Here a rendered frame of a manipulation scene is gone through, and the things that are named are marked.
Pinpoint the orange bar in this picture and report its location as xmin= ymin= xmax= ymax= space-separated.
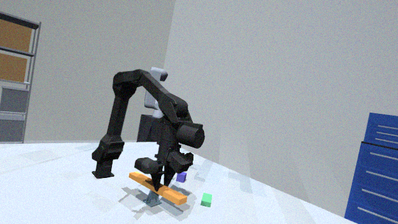
xmin=129 ymin=171 xmax=187 ymax=205

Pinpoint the green rectangular block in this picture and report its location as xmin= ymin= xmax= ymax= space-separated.
xmin=201 ymin=192 xmax=212 ymax=207

